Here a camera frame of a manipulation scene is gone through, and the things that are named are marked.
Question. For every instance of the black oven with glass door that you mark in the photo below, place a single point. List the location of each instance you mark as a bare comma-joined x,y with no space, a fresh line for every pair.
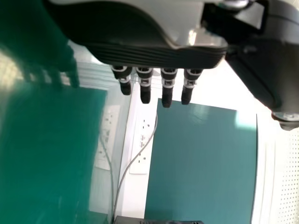
158,220

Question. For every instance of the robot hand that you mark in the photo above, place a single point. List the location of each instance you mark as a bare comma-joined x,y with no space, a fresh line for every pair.
144,30

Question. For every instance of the white socket strip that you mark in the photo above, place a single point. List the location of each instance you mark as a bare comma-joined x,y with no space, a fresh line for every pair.
142,142

